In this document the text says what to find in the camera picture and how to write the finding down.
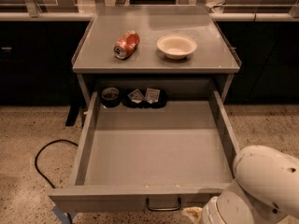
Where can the white paper bowl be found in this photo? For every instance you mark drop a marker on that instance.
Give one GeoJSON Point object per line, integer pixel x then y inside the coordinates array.
{"type": "Point", "coordinates": [176, 47]}

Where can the grey top drawer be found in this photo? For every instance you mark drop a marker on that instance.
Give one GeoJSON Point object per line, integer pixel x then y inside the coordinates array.
{"type": "Point", "coordinates": [150, 159]}

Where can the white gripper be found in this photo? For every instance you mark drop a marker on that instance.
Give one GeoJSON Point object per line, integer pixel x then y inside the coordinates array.
{"type": "Point", "coordinates": [209, 215]}

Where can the grey drawer cabinet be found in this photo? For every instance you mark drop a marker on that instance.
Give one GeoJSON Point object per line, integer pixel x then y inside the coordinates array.
{"type": "Point", "coordinates": [95, 55]}

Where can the black round container right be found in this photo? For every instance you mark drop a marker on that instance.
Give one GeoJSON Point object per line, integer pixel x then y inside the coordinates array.
{"type": "Point", "coordinates": [155, 98]}

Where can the dark counter with rail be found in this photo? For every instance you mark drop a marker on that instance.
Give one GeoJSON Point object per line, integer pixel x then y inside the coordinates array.
{"type": "Point", "coordinates": [39, 39]}

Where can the crushed orange soda can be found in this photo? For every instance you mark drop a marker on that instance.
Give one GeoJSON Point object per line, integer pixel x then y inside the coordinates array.
{"type": "Point", "coordinates": [126, 45]}

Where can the blue tape floor mark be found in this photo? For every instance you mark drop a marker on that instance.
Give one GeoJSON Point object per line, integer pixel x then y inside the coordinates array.
{"type": "Point", "coordinates": [65, 218]}

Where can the black tape roll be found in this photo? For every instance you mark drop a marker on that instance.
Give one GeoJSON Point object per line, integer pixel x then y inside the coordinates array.
{"type": "Point", "coordinates": [110, 97]}

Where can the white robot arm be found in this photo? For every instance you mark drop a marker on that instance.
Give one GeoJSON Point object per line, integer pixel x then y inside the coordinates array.
{"type": "Point", "coordinates": [264, 191]}

